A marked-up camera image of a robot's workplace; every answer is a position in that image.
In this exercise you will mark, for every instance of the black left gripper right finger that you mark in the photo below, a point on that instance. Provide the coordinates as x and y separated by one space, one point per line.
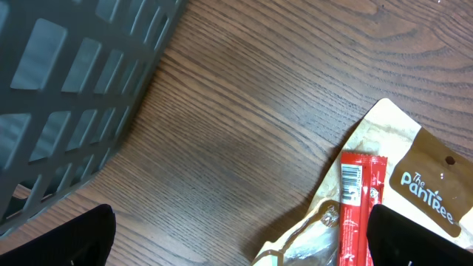
395 240

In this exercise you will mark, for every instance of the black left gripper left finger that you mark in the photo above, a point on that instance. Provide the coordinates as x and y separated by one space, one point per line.
85 240

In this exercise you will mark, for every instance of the red white snack packet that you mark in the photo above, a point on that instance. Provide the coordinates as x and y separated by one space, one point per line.
425 182

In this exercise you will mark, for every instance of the red stick snack packet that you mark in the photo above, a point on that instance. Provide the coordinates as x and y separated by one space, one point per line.
362 185

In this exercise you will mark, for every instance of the grey plastic mesh basket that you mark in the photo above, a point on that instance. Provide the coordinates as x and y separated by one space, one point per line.
73 76

